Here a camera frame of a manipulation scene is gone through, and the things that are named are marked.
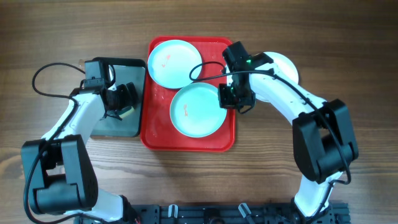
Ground green yellow sponge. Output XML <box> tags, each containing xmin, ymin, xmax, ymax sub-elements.
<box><xmin>118</xmin><ymin>106</ymin><xmax>135</xmax><ymax>119</ymax></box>

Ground light blue plate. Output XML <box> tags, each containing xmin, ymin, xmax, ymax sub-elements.
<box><xmin>170</xmin><ymin>83</ymin><xmax>227</xmax><ymax>138</ymax></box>
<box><xmin>147</xmin><ymin>40</ymin><xmax>203</xmax><ymax>89</ymax></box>

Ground white plate front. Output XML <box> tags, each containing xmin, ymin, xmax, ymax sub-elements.
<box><xmin>226</xmin><ymin>52</ymin><xmax>300</xmax><ymax>103</ymax></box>

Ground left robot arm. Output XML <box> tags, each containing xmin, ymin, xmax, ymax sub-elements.
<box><xmin>21</xmin><ymin>57</ymin><xmax>146</xmax><ymax>223</ymax></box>

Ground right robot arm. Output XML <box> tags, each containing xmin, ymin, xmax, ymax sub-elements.
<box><xmin>219</xmin><ymin>42</ymin><xmax>359</xmax><ymax>223</ymax></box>

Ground black water tray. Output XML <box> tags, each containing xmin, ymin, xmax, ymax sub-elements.
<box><xmin>76</xmin><ymin>57</ymin><xmax>146</xmax><ymax>137</ymax></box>

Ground red plastic tray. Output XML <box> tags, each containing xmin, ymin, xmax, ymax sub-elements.
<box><xmin>141</xmin><ymin>35</ymin><xmax>236</xmax><ymax>152</ymax></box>

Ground light blue plate top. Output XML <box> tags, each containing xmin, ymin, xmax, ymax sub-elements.
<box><xmin>147</xmin><ymin>40</ymin><xmax>203</xmax><ymax>89</ymax></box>

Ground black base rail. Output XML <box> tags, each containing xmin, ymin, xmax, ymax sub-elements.
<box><xmin>133</xmin><ymin>203</ymin><xmax>351</xmax><ymax>224</ymax></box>

